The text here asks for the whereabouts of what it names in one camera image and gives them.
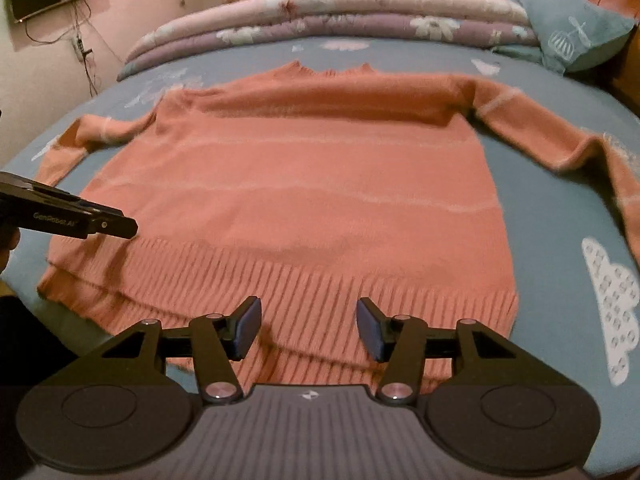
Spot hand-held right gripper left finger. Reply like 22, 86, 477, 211
100, 296, 263, 405

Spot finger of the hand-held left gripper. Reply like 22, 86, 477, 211
82, 202, 139, 241

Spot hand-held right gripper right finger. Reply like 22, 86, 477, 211
356, 297, 518, 405

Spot orange striped knit sweater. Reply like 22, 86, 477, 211
32, 60, 640, 396

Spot blue floral bed sheet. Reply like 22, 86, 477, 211
0, 35, 640, 480

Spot folded floral quilt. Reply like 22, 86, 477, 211
116, 0, 543, 81

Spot blue printed pillow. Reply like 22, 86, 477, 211
492, 0, 638, 76

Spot black wall power cables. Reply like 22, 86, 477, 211
25, 0, 101, 97

